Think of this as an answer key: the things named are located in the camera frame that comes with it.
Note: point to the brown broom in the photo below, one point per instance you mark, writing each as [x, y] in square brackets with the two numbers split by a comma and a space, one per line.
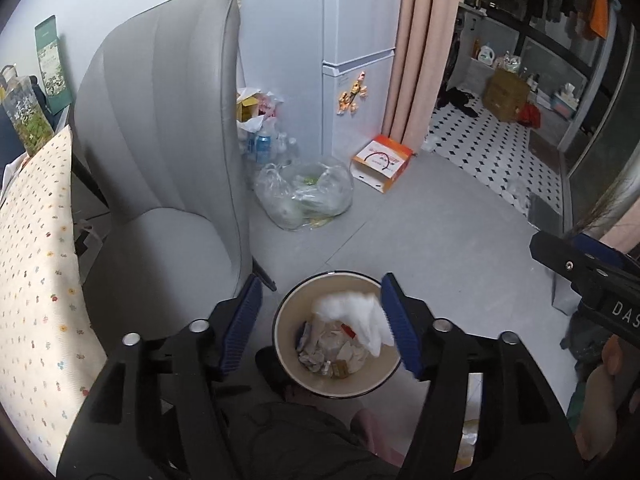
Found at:
[607, 207]

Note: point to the clear plastic bag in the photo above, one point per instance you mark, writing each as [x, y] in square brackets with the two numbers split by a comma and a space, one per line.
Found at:
[305, 192]

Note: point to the green box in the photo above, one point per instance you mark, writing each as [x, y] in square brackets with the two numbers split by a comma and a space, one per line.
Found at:
[50, 60]

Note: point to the red bag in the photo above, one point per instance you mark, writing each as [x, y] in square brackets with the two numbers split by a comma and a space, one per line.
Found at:
[529, 115]

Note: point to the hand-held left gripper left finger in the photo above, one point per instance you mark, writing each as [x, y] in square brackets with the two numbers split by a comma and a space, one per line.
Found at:
[245, 320]

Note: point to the large tea bottle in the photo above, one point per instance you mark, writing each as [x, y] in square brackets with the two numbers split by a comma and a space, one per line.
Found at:
[27, 115]

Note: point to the large cardboard box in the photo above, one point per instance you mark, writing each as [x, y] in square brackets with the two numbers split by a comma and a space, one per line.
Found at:
[505, 92]

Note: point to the navy lunch bag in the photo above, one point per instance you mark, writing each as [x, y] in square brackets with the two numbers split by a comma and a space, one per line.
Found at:
[39, 94]

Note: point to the white detergent bottle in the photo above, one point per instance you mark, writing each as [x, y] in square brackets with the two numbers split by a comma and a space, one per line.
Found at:
[486, 55]

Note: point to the plastic bag with yellow box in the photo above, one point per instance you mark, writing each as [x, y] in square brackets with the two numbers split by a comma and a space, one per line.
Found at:
[252, 107]

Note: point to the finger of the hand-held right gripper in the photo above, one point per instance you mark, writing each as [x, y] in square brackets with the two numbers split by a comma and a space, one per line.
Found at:
[555, 255]
[607, 255]

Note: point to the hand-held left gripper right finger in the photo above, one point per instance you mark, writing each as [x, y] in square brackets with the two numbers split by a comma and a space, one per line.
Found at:
[400, 327]

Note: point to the fridge magnets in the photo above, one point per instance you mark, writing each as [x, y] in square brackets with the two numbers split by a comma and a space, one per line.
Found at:
[352, 95]

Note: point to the person's right hand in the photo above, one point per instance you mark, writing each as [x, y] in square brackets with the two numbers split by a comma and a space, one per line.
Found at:
[597, 405]

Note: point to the white fridge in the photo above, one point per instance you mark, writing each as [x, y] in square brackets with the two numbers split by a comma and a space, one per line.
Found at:
[360, 25]

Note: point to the pack of water bottles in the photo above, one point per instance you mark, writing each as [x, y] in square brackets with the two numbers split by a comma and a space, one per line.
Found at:
[265, 145]

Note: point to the cream trash bin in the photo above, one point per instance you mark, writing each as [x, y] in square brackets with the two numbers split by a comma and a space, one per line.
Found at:
[290, 320]

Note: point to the white tissue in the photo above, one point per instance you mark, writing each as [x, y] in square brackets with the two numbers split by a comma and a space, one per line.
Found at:
[362, 317]

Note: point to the pale tissue box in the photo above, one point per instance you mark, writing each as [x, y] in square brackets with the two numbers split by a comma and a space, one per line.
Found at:
[566, 101]

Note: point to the pink curtain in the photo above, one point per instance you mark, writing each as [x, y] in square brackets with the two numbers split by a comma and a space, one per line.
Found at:
[425, 45]

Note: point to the black clothes on floor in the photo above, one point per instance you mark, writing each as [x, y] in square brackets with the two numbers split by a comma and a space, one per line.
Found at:
[460, 102]

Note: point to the grey chair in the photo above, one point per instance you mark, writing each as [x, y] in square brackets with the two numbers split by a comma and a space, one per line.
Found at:
[165, 135]

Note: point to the orange white box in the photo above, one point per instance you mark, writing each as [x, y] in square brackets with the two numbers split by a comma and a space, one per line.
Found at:
[382, 162]

